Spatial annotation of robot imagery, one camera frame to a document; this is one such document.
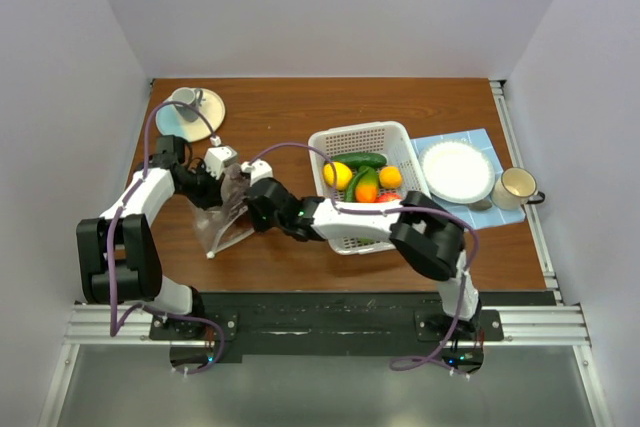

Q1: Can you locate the purple cable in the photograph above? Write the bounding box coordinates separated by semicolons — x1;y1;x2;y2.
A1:
108;100;227;374
255;142;482;371

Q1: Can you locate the yellow fake lemon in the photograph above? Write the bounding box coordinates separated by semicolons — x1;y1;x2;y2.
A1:
323;162;353;191

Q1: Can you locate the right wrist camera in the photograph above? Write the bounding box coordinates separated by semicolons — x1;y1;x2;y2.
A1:
240;159;273;186

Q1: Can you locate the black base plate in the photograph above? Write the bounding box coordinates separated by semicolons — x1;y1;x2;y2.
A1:
149;290;557;367

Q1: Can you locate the orange fake fruit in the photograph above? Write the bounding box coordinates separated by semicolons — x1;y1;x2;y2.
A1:
355;169;379;203

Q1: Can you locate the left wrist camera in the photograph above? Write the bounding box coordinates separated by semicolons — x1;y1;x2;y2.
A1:
204;146;238;179

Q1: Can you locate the white paper plate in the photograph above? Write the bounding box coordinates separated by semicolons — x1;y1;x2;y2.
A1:
418;140;495;204

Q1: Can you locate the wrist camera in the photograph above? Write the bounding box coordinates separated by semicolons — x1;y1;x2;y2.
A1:
204;146;238;179
240;159;273;186

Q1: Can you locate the aluminium frame rail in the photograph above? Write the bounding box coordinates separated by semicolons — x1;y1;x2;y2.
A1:
64;79;614;427

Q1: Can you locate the cream and blue plate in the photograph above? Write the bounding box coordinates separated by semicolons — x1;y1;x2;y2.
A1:
155;86;227;143

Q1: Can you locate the cream enamel mug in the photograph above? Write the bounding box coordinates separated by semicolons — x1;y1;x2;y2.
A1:
491;167;546;211

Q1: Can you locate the grey ceramic cup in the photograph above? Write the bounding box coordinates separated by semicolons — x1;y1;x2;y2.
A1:
171;87;204;110

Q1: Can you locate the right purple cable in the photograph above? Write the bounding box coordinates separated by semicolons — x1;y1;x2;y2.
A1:
255;142;482;371

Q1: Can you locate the green fake chili pepper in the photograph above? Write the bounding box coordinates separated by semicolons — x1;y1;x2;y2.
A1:
343;165;372;203

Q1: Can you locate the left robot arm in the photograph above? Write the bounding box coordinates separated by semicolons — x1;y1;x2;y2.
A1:
76;135;237;339

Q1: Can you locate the yellow fake fruit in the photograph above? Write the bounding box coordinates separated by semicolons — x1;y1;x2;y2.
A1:
378;166;403;189

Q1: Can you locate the blue checked cloth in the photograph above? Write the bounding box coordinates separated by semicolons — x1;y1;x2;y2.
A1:
411;129;525;230

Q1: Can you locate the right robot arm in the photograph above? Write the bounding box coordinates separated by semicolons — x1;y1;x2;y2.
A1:
245;178;481;340

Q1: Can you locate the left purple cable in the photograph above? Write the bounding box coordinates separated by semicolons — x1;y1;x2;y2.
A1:
108;100;227;374

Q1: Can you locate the polka dot zip bag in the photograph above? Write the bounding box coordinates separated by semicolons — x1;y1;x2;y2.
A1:
191;164;254;259

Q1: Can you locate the red fake apple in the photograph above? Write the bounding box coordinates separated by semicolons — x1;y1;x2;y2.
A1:
376;192;403;203

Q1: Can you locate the green fake cucumber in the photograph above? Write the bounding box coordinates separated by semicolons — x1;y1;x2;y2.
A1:
332;152;387;169

